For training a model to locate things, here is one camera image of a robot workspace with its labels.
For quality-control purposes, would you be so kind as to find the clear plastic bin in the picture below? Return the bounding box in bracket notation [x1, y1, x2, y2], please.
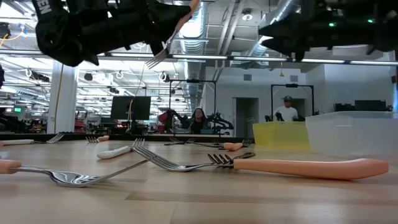
[305, 111, 398, 158]

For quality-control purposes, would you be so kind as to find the yellow hanging cable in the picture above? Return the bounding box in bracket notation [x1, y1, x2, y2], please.
[127, 62, 147, 123]
[53, 63, 65, 134]

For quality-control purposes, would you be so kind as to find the black monitor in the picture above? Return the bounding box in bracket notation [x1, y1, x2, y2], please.
[110, 95, 152, 121]

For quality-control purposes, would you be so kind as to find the orange handled fork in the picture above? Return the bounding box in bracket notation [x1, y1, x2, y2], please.
[145, 0, 200, 70]
[0, 159, 149, 189]
[85, 134, 110, 143]
[223, 142, 244, 152]
[132, 145, 389, 181]

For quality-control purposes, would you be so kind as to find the yellow plastic bin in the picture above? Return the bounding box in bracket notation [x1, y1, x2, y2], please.
[252, 121, 312, 151]

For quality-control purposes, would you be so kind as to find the linear ceiling light bar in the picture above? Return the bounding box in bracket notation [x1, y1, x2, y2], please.
[0, 49, 398, 67]

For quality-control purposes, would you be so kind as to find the white column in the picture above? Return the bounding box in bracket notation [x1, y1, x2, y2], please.
[46, 60, 78, 134]

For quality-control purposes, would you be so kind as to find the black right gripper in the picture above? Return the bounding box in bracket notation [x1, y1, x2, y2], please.
[257, 0, 379, 62]

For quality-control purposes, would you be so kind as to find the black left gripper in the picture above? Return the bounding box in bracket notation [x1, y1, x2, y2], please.
[90, 0, 193, 56]

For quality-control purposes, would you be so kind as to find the silver ventilation duct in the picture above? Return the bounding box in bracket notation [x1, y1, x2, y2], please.
[172, 0, 208, 108]
[248, 0, 312, 58]

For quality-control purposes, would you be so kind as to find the black background rig frame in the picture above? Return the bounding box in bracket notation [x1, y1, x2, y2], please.
[169, 79, 218, 135]
[270, 83, 315, 123]

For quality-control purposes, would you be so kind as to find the black aluminium table frame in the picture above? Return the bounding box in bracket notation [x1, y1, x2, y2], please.
[0, 133, 254, 143]

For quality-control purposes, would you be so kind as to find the person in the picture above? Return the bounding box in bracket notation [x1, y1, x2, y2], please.
[273, 95, 299, 122]
[188, 107, 209, 134]

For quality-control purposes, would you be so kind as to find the black equipment on counter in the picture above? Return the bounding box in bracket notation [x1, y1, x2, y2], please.
[334, 99, 394, 113]

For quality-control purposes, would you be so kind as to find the white handled fork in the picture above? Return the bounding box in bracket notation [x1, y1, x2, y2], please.
[0, 133, 65, 147]
[96, 138, 146, 161]

